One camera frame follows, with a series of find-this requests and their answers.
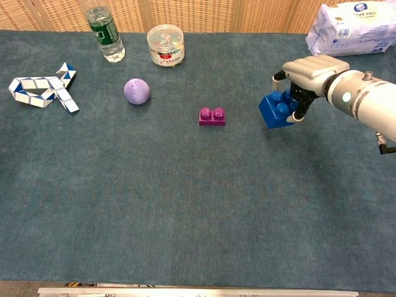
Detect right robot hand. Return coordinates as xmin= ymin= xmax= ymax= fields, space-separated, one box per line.
xmin=272 ymin=54 xmax=351 ymax=123

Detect blue toy brick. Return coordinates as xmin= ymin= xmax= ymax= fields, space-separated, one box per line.
xmin=258 ymin=89 xmax=299 ymax=129

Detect purple toy brick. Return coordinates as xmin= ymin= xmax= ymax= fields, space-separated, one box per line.
xmin=199 ymin=106 xmax=226 ymax=127

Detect white tissue pack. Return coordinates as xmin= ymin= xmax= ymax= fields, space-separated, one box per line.
xmin=305 ymin=1 xmax=396 ymax=59

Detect wicker folding screen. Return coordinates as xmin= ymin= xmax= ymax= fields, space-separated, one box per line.
xmin=0 ymin=0 xmax=396 ymax=34

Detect clear plastic jar white lid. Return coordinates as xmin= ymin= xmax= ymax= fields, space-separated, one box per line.
xmin=146 ymin=24 xmax=186 ymax=69

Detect teal table cloth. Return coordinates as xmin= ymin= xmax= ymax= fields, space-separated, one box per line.
xmin=0 ymin=29 xmax=396 ymax=293

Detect lilac ball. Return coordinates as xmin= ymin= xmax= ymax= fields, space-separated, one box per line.
xmin=123 ymin=78 xmax=151 ymax=105

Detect clear bottle green label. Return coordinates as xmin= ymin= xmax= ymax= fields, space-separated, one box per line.
xmin=85 ymin=5 xmax=126 ymax=63

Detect blue white snake puzzle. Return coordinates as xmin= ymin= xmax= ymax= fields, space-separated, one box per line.
xmin=8 ymin=61 xmax=80 ymax=114

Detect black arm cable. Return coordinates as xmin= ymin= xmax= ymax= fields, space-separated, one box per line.
xmin=375 ymin=132 xmax=396 ymax=155

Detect aluminium profile rail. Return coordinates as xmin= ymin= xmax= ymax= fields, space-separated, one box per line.
xmin=37 ymin=286 xmax=359 ymax=297

